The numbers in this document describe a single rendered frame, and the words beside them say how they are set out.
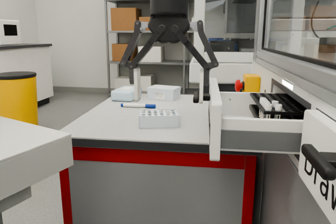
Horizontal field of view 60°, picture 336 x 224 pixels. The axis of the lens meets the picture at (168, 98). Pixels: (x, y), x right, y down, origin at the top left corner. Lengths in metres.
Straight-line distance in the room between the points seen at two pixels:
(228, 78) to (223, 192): 0.72
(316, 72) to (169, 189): 0.53
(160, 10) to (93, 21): 4.75
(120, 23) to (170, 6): 4.10
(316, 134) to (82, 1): 5.12
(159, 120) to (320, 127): 0.55
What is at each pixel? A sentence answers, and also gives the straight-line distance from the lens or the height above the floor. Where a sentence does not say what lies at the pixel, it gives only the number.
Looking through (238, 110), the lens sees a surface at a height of 0.85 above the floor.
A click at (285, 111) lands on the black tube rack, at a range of 0.59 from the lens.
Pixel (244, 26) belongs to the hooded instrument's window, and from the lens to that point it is 1.46.
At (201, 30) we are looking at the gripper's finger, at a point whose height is 1.05.
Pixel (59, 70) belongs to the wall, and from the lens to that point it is 5.67.
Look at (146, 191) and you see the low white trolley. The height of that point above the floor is 0.60.
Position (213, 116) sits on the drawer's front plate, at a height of 0.90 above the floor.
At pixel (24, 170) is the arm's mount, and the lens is 0.61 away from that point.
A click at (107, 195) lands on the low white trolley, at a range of 0.92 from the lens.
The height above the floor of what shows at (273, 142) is 0.86.
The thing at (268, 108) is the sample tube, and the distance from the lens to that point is 0.57.
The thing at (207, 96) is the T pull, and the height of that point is 0.91.
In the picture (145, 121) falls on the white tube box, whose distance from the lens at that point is 0.89.
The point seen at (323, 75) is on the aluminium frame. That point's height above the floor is 0.98.
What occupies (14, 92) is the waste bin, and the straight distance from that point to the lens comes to 3.15.
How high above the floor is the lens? 1.04
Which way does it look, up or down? 12 degrees down
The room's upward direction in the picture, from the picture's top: straight up
